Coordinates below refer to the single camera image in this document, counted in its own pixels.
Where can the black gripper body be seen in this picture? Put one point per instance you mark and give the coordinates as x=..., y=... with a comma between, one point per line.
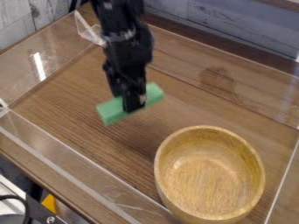
x=128, y=50

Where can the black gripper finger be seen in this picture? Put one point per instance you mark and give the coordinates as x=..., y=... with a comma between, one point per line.
x=134, y=94
x=112, y=79

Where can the green rectangular block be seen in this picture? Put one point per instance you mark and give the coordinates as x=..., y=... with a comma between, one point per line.
x=111, y=111

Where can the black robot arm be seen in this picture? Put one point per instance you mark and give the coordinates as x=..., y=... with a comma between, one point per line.
x=117, y=13

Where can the brown wooden bowl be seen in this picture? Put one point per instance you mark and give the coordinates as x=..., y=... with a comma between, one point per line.
x=210, y=175

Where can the yellow and black device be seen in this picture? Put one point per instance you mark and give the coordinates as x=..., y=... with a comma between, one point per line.
x=44, y=210

